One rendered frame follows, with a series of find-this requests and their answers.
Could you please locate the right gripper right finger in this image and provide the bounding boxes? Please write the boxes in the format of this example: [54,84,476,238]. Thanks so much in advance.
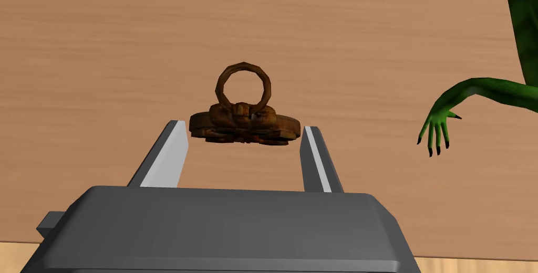
[299,125,345,194]

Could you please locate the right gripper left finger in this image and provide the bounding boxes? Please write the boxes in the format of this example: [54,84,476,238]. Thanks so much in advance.
[127,119,189,189]

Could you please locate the brown wooden table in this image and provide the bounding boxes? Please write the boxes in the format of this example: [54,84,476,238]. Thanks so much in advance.
[0,0,538,261]

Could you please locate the green lizard toy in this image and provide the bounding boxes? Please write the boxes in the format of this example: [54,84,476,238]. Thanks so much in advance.
[369,0,538,158]

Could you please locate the brown ring-topped ornament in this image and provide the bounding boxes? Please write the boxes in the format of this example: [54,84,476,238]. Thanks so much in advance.
[189,61,302,146]

